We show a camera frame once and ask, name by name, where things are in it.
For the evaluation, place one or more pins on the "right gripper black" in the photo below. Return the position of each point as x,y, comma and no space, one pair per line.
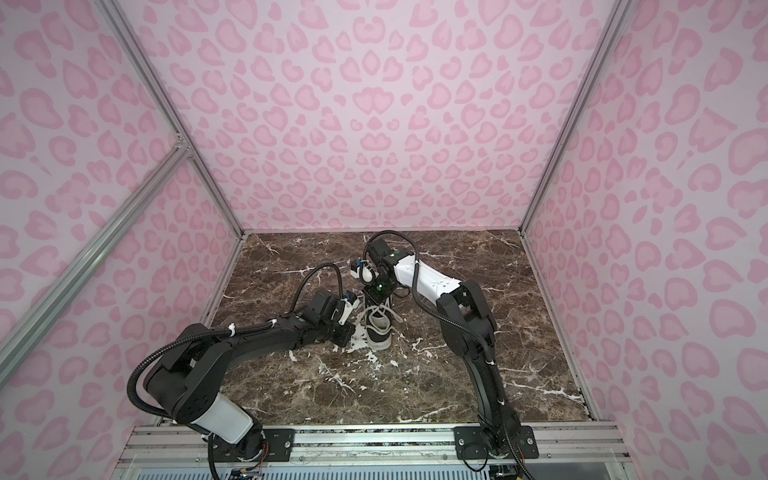
377,298

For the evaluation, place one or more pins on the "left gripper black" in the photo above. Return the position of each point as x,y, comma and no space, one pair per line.
349,330

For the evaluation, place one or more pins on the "white shoelace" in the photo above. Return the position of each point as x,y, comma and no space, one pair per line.
375,315

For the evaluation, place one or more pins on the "black white canvas sneaker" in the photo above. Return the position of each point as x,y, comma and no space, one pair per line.
378,330

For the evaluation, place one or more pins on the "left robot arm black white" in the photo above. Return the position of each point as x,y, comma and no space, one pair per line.
182,380

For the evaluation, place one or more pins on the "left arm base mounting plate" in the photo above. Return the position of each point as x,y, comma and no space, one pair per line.
264,444

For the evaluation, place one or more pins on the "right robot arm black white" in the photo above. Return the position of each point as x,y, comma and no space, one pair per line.
468,328

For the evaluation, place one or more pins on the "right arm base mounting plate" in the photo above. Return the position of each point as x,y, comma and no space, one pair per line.
476,443

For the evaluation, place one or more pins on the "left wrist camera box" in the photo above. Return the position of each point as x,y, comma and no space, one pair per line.
330,309

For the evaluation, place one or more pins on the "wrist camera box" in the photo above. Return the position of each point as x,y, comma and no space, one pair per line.
369,261
330,309

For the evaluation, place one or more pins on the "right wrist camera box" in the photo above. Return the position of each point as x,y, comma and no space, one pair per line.
369,261

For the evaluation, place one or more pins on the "aluminium front rail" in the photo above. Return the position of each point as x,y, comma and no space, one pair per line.
570,450

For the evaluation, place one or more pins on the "left corner aluminium post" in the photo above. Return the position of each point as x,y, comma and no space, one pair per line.
128,40

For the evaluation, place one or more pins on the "corner aluminium post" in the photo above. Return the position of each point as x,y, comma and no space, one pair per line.
128,40
616,23

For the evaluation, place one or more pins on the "diagonal aluminium frame bar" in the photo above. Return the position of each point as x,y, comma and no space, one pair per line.
40,318

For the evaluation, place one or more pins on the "right corner aluminium post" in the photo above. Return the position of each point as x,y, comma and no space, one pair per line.
616,23

